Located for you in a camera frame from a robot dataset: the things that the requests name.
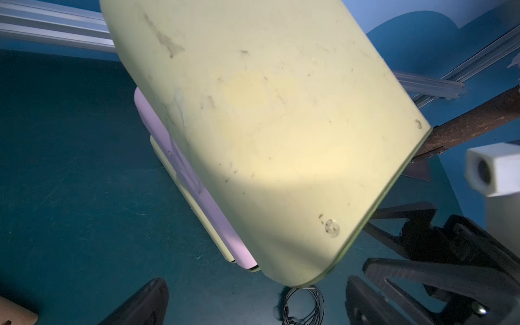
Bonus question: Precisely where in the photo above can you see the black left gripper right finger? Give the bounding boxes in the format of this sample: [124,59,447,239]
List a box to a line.
[345,276,411,325]

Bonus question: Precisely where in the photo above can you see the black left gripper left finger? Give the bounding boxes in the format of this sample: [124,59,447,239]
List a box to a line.
[99,278,169,325]

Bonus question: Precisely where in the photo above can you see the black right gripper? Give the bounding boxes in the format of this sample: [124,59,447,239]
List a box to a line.
[363,204,519,324]

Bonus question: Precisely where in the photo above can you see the black wired earphones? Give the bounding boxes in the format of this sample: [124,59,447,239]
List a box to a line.
[278,286,325,325]

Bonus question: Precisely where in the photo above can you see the yellow-green drawer cabinet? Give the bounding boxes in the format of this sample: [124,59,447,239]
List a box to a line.
[100,1,431,287]

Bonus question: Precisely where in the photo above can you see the pink blossom artificial tree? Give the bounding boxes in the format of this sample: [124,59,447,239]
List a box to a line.
[402,86,519,181]

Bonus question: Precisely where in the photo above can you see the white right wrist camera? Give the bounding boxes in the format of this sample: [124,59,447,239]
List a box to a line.
[465,140,519,256]

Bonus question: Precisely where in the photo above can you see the green scraper with wooden handle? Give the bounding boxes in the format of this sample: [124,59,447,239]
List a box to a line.
[0,297,39,325]

